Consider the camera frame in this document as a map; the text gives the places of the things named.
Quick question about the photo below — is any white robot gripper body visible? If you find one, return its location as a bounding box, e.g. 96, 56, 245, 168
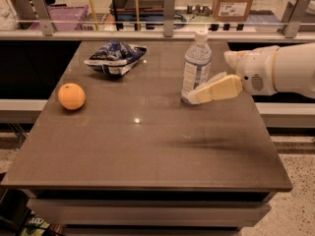
235, 45, 279, 95

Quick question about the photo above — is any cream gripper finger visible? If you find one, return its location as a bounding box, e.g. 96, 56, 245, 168
188, 72, 243, 104
223, 50, 250, 71

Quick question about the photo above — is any clear plastic water bottle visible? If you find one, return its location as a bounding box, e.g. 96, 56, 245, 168
181, 30, 212, 101

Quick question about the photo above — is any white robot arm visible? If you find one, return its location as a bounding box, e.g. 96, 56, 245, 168
188, 43, 315, 104

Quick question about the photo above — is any cardboard box with label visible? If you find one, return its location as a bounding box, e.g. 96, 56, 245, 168
212, 0, 253, 22

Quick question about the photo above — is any blue chip bag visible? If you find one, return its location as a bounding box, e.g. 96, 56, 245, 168
84, 41, 147, 77

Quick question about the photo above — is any orange fruit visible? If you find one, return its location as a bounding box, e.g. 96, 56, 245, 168
58, 83, 86, 110

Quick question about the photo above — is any purple plastic crate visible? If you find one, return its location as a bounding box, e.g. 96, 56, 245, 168
28, 5, 90, 31

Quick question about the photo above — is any grey table drawer cabinet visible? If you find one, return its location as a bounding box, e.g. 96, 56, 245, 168
28, 198, 271, 230

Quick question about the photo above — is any green printed package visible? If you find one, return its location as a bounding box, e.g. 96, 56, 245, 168
21, 215, 50, 236

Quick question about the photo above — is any grey metal railing post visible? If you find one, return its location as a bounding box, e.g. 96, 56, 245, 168
29, 0, 55, 36
163, 0, 175, 37
282, 0, 315, 38

